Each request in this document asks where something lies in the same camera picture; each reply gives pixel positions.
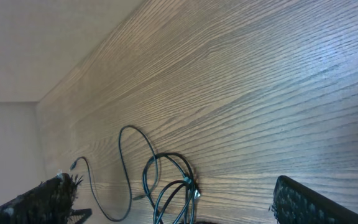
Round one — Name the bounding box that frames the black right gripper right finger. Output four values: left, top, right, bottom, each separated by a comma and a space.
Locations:
270, 175, 358, 224

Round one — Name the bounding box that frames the coiled black usb cable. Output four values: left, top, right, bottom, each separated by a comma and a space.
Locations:
141, 152, 202, 224

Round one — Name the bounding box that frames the thin black usb cable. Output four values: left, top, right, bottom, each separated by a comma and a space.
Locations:
69, 124, 160, 223

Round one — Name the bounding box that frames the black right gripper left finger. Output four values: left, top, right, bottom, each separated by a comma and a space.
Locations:
0, 173, 92, 224

